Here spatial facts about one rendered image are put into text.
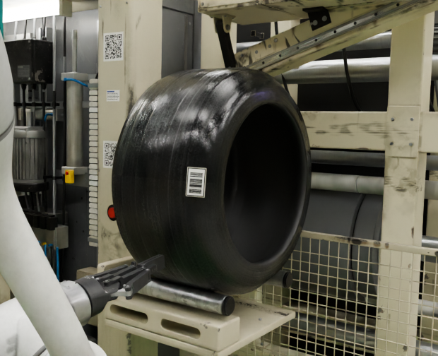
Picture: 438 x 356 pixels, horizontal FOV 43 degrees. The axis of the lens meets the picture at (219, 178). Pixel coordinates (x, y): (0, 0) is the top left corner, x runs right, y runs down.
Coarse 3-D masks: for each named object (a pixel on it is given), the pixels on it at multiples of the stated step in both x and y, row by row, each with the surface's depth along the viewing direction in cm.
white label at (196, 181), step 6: (192, 168) 115; (198, 168) 115; (204, 168) 114; (192, 174) 115; (198, 174) 115; (204, 174) 114; (192, 180) 115; (198, 180) 115; (204, 180) 114; (192, 186) 115; (198, 186) 115; (204, 186) 114; (186, 192) 115; (192, 192) 115; (198, 192) 115; (204, 192) 115
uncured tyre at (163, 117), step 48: (144, 96) 131; (192, 96) 123; (240, 96) 124; (288, 96) 141; (144, 144) 122; (192, 144) 116; (240, 144) 168; (288, 144) 159; (144, 192) 121; (240, 192) 170; (288, 192) 161; (144, 240) 126; (192, 240) 118; (240, 240) 163; (288, 240) 146; (240, 288) 133
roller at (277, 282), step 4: (280, 272) 150; (284, 272) 150; (288, 272) 150; (276, 276) 150; (280, 276) 149; (284, 276) 149; (288, 276) 149; (268, 280) 151; (272, 280) 150; (276, 280) 150; (280, 280) 149; (284, 280) 148; (288, 280) 149; (268, 284) 152; (272, 284) 151; (276, 284) 150; (280, 284) 149; (284, 284) 148; (288, 284) 150
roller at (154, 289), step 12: (144, 288) 139; (156, 288) 137; (168, 288) 135; (180, 288) 134; (192, 288) 133; (168, 300) 136; (180, 300) 133; (192, 300) 130; (204, 300) 129; (216, 300) 127; (228, 300) 126; (216, 312) 127; (228, 312) 127
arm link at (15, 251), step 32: (0, 160) 62; (0, 192) 66; (0, 224) 68; (0, 256) 70; (32, 256) 72; (32, 288) 72; (32, 320) 74; (64, 320) 75; (64, 352) 76; (96, 352) 85
